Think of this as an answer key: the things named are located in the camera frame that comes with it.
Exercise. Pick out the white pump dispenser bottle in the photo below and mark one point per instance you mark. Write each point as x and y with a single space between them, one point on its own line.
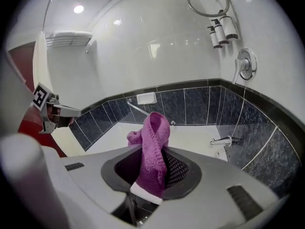
230 26
221 33
215 38

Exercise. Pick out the purple cleaning cloth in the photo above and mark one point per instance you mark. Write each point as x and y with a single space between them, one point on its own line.
153 151

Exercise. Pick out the white wire towel shelf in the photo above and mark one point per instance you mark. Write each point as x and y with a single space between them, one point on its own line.
66 42

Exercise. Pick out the chrome grab bar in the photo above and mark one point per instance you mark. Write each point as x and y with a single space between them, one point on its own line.
137 108

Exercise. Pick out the cream shower curtain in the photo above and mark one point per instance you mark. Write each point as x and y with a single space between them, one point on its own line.
41 63

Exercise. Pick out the white bathtub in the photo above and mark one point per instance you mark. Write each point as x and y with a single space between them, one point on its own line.
195 137

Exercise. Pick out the curved shower curtain rod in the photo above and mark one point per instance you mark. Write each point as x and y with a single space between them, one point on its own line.
47 8

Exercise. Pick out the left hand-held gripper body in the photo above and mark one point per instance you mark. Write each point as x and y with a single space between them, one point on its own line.
40 96

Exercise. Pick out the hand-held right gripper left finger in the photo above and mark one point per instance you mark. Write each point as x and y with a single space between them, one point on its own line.
85 175

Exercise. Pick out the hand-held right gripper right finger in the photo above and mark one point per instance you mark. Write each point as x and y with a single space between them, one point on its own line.
214 187

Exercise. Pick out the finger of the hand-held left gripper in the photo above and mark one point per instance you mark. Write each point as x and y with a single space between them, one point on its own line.
66 112

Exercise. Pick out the folded white towels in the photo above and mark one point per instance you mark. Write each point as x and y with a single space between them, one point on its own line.
71 33

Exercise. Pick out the chrome tub spout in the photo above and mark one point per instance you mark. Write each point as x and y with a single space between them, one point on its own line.
220 141

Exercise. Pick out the round ceiling light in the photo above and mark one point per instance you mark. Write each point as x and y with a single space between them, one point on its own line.
78 9

